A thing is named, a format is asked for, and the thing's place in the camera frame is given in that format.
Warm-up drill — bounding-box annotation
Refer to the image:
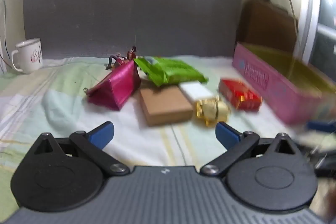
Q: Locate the brown wooden board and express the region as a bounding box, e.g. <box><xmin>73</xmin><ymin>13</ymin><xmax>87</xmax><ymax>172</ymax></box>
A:
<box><xmin>236</xmin><ymin>0</ymin><xmax>299</xmax><ymax>62</ymax></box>

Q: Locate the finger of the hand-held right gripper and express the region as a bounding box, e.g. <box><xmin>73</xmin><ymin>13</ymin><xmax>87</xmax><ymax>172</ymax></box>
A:
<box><xmin>306</xmin><ymin>120</ymin><xmax>336</xmax><ymax>134</ymax></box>

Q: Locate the gold foil item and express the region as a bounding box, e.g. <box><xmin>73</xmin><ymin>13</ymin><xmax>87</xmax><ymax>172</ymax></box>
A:
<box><xmin>193</xmin><ymin>96</ymin><xmax>232</xmax><ymax>127</ymax></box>

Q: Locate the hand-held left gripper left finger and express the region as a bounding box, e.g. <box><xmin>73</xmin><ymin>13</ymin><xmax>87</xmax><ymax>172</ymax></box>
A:
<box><xmin>33</xmin><ymin>121</ymin><xmax>130</xmax><ymax>177</ymax></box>

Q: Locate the green snack packet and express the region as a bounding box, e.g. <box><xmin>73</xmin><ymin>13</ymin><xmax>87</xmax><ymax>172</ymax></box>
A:
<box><xmin>134</xmin><ymin>56</ymin><xmax>209</xmax><ymax>87</ymax></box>

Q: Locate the black cabinet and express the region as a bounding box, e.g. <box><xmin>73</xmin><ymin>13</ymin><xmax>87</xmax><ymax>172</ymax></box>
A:
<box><xmin>310</xmin><ymin>0</ymin><xmax>336</xmax><ymax>68</ymax></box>

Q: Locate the magenta triangular pouch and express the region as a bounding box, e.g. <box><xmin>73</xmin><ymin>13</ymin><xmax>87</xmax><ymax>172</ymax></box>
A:
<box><xmin>85</xmin><ymin>59</ymin><xmax>141</xmax><ymax>111</ymax></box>

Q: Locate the brown cardboard box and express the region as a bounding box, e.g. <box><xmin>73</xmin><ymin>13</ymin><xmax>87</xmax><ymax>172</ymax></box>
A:
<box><xmin>139</xmin><ymin>85</ymin><xmax>194</xmax><ymax>127</ymax></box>

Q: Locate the white printed mug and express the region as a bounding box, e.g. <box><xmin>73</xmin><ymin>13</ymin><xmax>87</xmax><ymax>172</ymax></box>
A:
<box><xmin>10</xmin><ymin>38</ymin><xmax>44</xmax><ymax>74</ymax></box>

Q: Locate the thin dark cable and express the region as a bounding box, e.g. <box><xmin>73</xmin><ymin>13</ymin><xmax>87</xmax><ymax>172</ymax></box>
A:
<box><xmin>0</xmin><ymin>0</ymin><xmax>11</xmax><ymax>75</ymax></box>

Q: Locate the pink biscuit tin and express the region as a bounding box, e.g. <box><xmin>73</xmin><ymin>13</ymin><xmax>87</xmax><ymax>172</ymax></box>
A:
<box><xmin>232</xmin><ymin>42</ymin><xmax>336</xmax><ymax>125</ymax></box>

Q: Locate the grey fabric headboard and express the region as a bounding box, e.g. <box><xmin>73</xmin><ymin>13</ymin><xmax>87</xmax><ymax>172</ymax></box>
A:
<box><xmin>22</xmin><ymin>0</ymin><xmax>243</xmax><ymax>60</ymax></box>

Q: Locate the small white box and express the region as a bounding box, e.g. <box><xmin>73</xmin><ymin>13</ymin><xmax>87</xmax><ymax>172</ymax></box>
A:
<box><xmin>179</xmin><ymin>82</ymin><xmax>214</xmax><ymax>102</ymax></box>

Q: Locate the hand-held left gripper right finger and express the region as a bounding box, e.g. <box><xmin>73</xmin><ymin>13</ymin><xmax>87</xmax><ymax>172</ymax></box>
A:
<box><xmin>199</xmin><ymin>121</ymin><xmax>298</xmax><ymax>177</ymax></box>

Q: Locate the red and gold box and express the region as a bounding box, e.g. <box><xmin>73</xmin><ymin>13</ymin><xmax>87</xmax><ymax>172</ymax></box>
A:
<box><xmin>218</xmin><ymin>78</ymin><xmax>263</xmax><ymax>111</ymax></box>

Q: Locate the white cable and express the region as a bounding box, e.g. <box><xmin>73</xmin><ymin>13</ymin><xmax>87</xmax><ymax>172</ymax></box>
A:
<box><xmin>282</xmin><ymin>0</ymin><xmax>301</xmax><ymax>33</ymax></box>

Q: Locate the checkered bedsheet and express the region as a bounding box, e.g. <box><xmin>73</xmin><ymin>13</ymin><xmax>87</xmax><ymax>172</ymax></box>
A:
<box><xmin>0</xmin><ymin>55</ymin><xmax>336</xmax><ymax>214</ymax></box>

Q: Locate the small red toy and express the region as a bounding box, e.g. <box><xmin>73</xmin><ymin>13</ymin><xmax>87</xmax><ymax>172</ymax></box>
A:
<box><xmin>106</xmin><ymin>46</ymin><xmax>137</xmax><ymax>70</ymax></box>

